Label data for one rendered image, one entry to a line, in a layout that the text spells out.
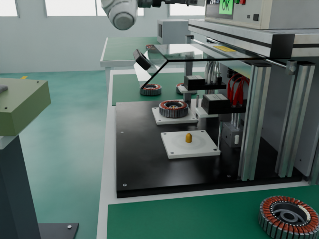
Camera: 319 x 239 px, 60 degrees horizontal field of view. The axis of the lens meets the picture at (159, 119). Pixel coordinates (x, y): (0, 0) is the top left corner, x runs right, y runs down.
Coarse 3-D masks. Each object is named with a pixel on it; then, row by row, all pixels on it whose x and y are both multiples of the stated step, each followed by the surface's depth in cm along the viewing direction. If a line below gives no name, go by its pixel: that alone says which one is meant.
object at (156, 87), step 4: (148, 84) 144; (152, 84) 144; (156, 84) 143; (140, 88) 139; (144, 88) 137; (148, 88) 137; (152, 88) 137; (156, 88) 137; (160, 88) 139; (140, 92) 140; (144, 92) 137; (148, 92) 137; (152, 92) 136; (156, 92) 137; (160, 92) 140
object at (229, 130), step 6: (228, 126) 85; (234, 126) 84; (240, 126) 85; (222, 132) 89; (228, 132) 84; (234, 132) 81; (240, 132) 82; (228, 138) 84; (234, 138) 82; (240, 138) 82; (228, 144) 84; (234, 144) 83; (240, 144) 83
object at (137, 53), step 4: (136, 52) 68; (140, 52) 68; (136, 56) 64; (140, 56) 61; (144, 56) 71; (136, 60) 62; (140, 60) 62; (144, 60) 62; (140, 64) 62; (144, 64) 62; (148, 64) 62; (144, 68) 62; (148, 68) 63
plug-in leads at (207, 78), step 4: (208, 64) 101; (212, 64) 100; (216, 64) 100; (216, 68) 100; (212, 72) 104; (220, 72) 105; (208, 76) 101; (212, 76) 105; (216, 76) 106; (220, 76) 106; (208, 80) 101; (212, 80) 105; (216, 80) 106; (220, 80) 105; (208, 84) 102
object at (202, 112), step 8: (208, 96) 81; (216, 96) 81; (224, 96) 81; (208, 104) 78; (216, 104) 78; (224, 104) 78; (240, 104) 80; (200, 112) 80; (208, 112) 78; (216, 112) 78; (224, 112) 79; (232, 112) 79; (240, 112) 79; (232, 120) 86; (240, 120) 81
